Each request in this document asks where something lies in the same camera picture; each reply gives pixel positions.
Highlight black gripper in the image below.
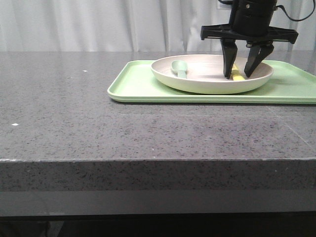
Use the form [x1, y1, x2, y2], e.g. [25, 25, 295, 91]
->
[200, 0, 298, 79]

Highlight yellow plastic fork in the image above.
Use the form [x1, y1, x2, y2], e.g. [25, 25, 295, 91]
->
[231, 64, 245, 81]

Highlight beige round plate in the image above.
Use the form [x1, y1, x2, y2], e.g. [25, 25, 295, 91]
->
[151, 54, 274, 95]

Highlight light green plastic tray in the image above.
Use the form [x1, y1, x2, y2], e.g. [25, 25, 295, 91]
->
[108, 60, 316, 105]

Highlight pale green plastic spoon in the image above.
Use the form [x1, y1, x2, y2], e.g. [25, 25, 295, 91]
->
[171, 60, 188, 79]

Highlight grey pleated curtain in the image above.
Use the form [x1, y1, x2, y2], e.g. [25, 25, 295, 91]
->
[0, 0, 316, 52]

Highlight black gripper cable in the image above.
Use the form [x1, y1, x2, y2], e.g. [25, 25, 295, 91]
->
[275, 0, 316, 22]

